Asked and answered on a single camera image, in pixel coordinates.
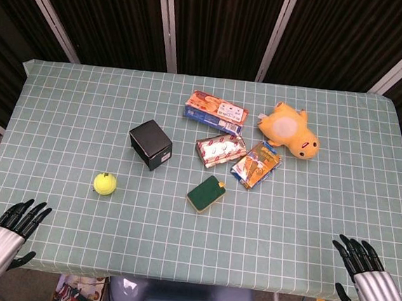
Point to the orange snack packet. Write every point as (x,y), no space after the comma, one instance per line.
(258,164)

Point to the black cardboard box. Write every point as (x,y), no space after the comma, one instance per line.
(149,142)

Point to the green checked tablecloth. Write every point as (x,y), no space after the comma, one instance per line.
(193,234)

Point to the green yellow sponge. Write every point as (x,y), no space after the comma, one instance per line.
(205,194)

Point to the silver red foil packet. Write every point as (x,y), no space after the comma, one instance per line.
(220,150)

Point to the yellow tennis ball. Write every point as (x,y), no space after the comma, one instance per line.
(105,184)

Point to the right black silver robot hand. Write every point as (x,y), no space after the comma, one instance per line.
(380,296)

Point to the colourful printed bag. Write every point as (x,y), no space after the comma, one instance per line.
(77,293)

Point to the orange blue biscuit box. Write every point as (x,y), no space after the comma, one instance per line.
(213,111)

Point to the yellow plush toy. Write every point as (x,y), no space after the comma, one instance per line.
(287,128)

